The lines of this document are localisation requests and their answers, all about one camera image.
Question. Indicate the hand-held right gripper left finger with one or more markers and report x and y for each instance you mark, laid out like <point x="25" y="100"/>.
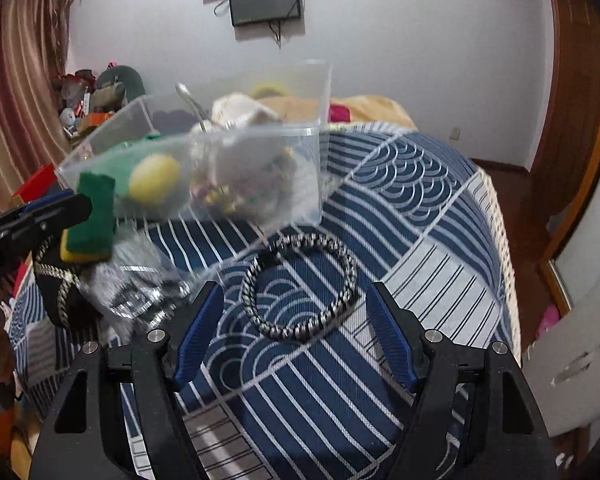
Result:
<point x="200" y="327"/>

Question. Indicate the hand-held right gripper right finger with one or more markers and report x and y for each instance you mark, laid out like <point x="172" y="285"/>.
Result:
<point x="387" y="327"/>

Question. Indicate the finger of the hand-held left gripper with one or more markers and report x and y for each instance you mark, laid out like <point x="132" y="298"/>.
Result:
<point x="55" y="212"/>

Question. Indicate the green and yellow sponge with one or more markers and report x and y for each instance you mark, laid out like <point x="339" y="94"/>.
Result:
<point x="94" y="220"/>

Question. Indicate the clear plastic storage bin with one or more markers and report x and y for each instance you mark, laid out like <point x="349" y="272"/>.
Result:
<point x="215" y="180"/>

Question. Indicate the red box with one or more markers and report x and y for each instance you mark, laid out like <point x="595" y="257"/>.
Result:
<point x="37" y="185"/>

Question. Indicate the blue patterned bed cover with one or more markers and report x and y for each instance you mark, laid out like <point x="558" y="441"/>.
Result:
<point x="330" y="360"/>

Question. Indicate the green plush toy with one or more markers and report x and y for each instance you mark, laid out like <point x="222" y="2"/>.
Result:
<point x="122" y="165"/>

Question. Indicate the clear plastic bag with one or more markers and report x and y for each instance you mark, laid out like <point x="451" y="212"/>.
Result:
<point x="130" y="280"/>

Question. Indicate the yellow plush ball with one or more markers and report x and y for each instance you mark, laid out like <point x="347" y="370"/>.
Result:
<point x="154" y="179"/>

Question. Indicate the pile of toys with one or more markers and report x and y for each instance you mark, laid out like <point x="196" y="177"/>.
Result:
<point x="97" y="97"/>

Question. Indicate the striped curtain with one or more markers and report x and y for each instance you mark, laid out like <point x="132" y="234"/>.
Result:
<point x="25" y="85"/>

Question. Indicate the metal spoon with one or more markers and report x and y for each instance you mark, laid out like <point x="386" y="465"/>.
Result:
<point x="192" y="105"/>

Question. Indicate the white cloth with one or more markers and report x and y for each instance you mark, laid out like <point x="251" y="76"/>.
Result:
<point x="240" y="110"/>

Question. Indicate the wooden door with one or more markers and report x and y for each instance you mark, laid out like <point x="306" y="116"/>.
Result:
<point x="575" y="110"/>

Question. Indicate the wall-mounted black monitor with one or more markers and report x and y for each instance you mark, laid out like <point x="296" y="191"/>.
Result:
<point x="265" y="0"/>

